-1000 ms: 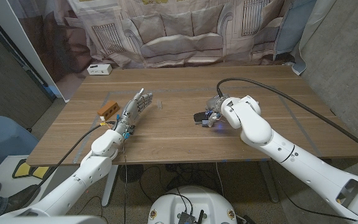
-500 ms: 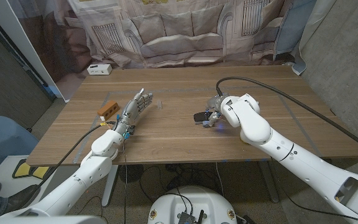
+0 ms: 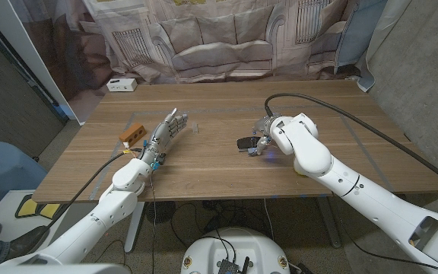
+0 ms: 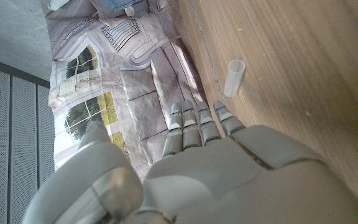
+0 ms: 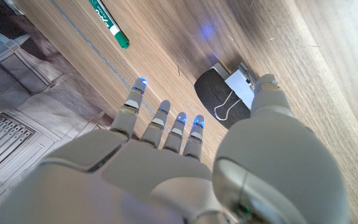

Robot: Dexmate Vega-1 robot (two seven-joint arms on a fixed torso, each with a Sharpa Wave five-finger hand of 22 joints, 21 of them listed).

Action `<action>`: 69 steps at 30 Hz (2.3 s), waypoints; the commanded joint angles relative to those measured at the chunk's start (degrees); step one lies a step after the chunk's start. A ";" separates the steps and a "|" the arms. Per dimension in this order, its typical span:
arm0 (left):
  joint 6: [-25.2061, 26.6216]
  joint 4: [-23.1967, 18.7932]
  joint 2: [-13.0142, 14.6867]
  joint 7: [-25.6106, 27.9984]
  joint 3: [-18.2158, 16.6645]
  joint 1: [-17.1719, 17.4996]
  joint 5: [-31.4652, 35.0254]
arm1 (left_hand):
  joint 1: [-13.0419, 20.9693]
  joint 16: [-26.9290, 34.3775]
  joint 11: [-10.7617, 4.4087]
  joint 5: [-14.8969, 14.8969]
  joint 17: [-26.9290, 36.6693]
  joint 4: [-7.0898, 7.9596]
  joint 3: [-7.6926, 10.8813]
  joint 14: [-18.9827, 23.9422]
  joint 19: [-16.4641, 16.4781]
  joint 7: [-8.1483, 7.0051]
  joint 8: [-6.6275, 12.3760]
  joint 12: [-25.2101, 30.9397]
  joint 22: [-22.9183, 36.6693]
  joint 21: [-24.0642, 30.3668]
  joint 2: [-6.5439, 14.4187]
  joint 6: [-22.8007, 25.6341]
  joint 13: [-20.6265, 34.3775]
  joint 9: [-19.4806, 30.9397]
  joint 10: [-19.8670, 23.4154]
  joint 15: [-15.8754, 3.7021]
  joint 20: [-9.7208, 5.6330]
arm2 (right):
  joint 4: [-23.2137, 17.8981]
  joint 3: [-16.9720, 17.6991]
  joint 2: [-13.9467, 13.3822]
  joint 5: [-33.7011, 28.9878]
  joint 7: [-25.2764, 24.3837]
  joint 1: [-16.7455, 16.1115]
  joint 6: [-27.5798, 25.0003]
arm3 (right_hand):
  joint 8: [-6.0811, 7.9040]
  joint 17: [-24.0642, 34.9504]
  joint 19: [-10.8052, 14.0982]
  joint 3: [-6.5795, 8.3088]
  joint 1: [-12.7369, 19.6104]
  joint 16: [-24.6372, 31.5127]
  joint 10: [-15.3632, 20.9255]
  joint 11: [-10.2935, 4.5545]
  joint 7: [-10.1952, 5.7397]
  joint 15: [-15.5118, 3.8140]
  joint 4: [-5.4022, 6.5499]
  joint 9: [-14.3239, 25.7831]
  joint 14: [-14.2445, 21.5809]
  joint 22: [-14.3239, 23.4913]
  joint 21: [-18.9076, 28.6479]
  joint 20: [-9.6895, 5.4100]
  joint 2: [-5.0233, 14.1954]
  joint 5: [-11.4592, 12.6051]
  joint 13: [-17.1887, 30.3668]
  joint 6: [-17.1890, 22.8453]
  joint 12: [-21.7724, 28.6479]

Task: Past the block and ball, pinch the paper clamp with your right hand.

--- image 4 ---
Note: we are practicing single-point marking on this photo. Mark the clear plastic tube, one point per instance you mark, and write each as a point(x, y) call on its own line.
point(234, 77)

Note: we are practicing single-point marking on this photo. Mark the printed sofa room backdrop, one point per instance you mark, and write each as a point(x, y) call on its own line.
point(135, 77)

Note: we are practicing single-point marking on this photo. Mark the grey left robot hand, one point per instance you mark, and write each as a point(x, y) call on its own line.
point(228, 180)

